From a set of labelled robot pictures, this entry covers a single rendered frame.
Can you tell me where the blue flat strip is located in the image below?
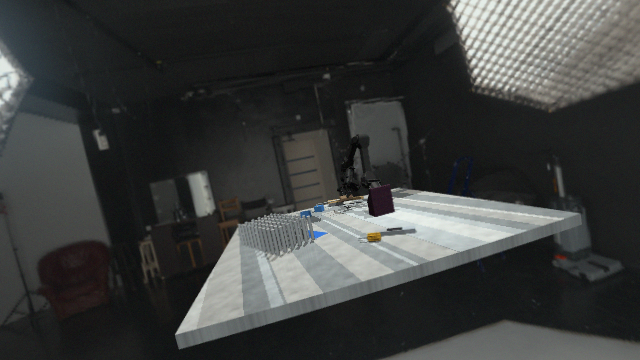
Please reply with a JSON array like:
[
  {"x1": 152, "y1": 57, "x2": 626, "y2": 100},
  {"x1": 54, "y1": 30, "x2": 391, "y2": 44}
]
[{"x1": 308, "y1": 230, "x2": 327, "y2": 239}]

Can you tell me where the yellow ribbed screwdriver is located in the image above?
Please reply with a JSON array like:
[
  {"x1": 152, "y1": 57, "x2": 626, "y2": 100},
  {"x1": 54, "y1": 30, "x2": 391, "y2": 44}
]
[{"x1": 358, "y1": 232, "x2": 381, "y2": 242}]

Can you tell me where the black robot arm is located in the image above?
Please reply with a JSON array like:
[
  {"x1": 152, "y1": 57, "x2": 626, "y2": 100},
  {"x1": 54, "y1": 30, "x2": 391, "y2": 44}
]
[{"x1": 340, "y1": 134, "x2": 381, "y2": 191}]

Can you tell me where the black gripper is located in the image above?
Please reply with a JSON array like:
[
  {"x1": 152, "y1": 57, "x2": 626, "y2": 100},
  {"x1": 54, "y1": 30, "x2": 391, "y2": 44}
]
[{"x1": 337, "y1": 175, "x2": 359, "y2": 198}]

